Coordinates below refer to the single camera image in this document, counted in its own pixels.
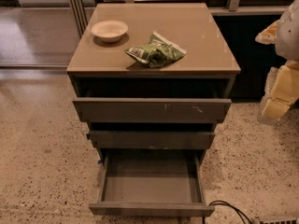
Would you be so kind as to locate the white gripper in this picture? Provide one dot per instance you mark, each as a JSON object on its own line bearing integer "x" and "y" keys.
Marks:
{"x": 289, "y": 36}

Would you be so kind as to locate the grey drawer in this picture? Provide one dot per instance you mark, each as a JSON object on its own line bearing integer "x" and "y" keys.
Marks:
{"x": 151, "y": 183}
{"x": 151, "y": 110}
{"x": 151, "y": 140}

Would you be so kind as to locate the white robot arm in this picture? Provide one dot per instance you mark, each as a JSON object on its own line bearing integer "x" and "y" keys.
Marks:
{"x": 281, "y": 88}

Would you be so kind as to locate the grey drawer cabinet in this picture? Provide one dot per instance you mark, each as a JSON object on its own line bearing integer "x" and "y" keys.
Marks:
{"x": 102, "y": 70}

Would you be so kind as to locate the floor vent grille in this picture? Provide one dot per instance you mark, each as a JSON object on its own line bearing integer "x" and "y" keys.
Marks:
{"x": 275, "y": 220}

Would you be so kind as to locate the green chip bag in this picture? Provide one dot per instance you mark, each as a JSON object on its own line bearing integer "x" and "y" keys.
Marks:
{"x": 158, "y": 53}

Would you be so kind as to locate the white bowl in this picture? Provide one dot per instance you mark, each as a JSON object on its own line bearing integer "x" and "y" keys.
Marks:
{"x": 109, "y": 31}

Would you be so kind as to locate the metal window frame post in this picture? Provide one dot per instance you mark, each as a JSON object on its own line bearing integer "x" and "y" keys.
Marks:
{"x": 79, "y": 15}

